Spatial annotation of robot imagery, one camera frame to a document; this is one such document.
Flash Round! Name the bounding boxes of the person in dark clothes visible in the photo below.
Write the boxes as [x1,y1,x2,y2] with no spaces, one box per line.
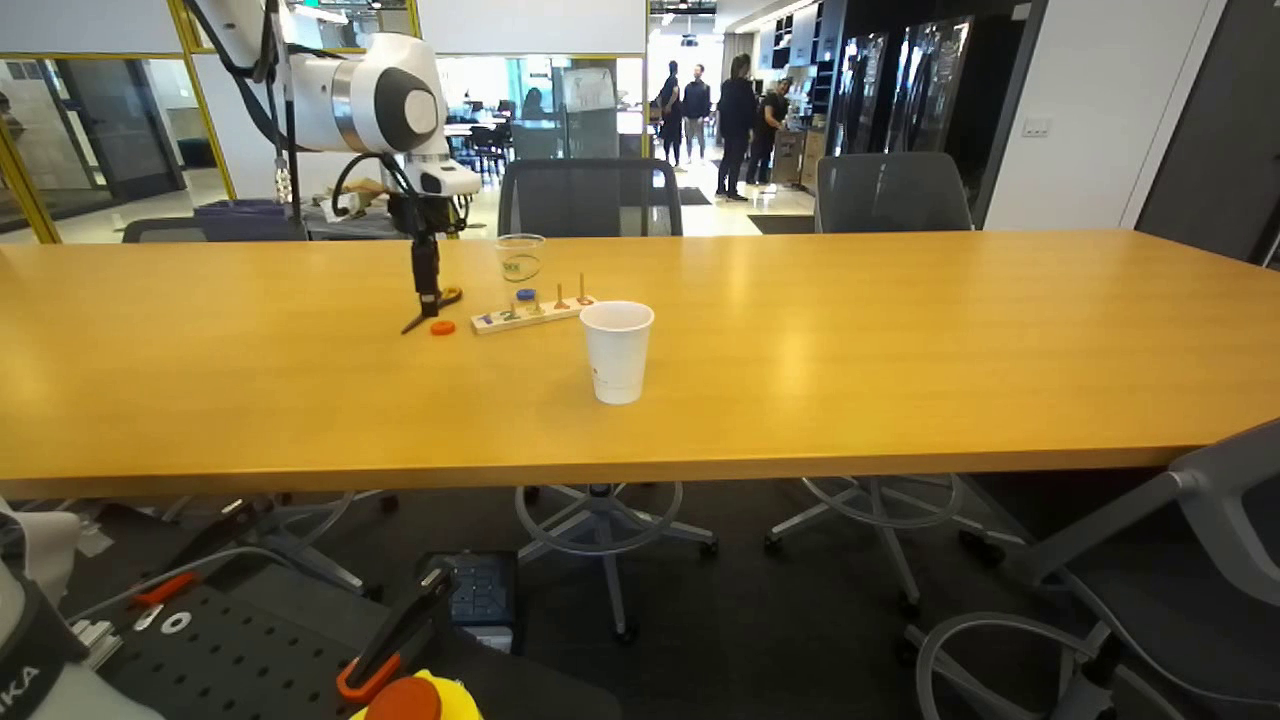
[681,59,714,165]
[711,51,758,202]
[651,56,686,166]
[750,73,797,190]

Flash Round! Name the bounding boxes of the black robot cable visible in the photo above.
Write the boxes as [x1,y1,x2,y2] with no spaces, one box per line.
[184,0,412,219]

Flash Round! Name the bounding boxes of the orange handled scissors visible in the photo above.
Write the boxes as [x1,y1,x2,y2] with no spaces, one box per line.
[396,283,468,338]

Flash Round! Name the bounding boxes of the black clamp orange handle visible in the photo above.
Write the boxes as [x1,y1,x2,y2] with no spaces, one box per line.
[330,558,456,710]

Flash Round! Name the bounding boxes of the yellow red emergency stop button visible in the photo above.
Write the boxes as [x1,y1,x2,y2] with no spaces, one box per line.
[358,668,489,720]

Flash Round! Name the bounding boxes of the grey mesh office chair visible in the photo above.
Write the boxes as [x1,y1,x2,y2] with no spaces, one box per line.
[912,414,1280,720]
[496,155,686,242]
[812,147,978,234]

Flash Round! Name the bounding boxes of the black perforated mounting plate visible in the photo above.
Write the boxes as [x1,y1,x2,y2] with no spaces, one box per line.
[71,553,443,720]

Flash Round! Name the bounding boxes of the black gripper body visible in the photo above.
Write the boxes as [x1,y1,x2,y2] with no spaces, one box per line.
[388,190,473,242]

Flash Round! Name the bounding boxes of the yellow frame stand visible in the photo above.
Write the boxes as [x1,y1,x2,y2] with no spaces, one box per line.
[0,110,63,249]

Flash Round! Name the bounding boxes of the white paper cup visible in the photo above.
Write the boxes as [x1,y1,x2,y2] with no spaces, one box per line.
[575,294,659,407]

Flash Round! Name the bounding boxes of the dark blue box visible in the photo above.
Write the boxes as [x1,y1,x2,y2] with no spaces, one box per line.
[443,553,520,657]

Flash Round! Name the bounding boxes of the grey chair base with footring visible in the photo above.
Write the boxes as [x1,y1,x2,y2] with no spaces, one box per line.
[758,472,1031,614]
[513,477,722,648]

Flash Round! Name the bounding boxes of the black framed glass doors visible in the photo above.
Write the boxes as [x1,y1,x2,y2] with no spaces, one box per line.
[807,0,1054,232]

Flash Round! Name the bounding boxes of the clear glass cup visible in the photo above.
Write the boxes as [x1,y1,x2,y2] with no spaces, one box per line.
[496,226,546,288]

